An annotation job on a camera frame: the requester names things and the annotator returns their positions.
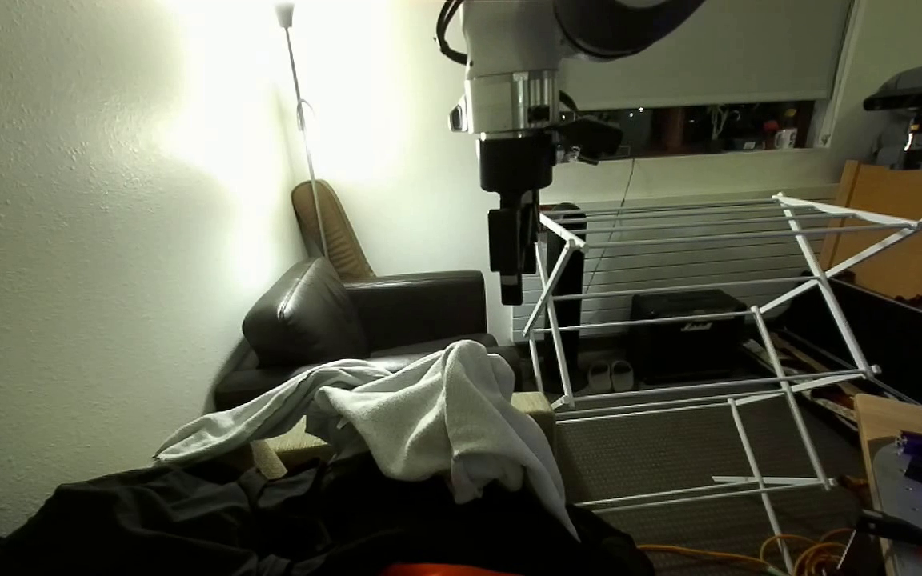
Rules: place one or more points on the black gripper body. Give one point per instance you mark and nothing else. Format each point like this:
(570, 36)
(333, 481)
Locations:
(513, 170)

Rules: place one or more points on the grey hooded sweatshirt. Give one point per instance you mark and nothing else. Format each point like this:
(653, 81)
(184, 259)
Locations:
(440, 416)

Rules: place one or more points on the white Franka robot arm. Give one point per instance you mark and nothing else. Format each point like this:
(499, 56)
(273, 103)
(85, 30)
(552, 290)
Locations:
(512, 101)

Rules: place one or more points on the tall black speaker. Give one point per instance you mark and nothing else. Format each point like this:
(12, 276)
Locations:
(570, 268)

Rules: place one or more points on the white slipper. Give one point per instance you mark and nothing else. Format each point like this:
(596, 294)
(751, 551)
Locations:
(596, 376)
(623, 373)

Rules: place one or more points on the black amplifier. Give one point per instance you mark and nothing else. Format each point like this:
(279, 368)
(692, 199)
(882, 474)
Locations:
(697, 339)

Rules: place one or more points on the black leather armchair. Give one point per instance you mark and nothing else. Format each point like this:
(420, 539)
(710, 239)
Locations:
(303, 315)

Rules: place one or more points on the orange garment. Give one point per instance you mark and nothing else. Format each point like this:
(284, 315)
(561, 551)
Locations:
(440, 570)

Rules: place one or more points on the white clothes drying rack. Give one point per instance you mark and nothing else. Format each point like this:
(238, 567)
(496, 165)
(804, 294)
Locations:
(822, 278)

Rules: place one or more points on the black clothes pile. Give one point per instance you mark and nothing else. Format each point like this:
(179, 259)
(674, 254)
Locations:
(270, 523)

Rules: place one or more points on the cardboard box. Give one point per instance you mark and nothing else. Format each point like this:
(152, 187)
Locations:
(882, 420)

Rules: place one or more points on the wooden board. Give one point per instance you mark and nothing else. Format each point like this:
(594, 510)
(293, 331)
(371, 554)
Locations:
(912, 234)

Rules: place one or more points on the black low cabinet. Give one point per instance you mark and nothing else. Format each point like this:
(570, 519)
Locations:
(912, 354)

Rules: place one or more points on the black padded bench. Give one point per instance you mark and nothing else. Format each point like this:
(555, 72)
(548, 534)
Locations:
(919, 84)

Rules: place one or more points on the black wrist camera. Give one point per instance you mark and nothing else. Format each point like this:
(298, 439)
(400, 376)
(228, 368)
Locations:
(589, 140)

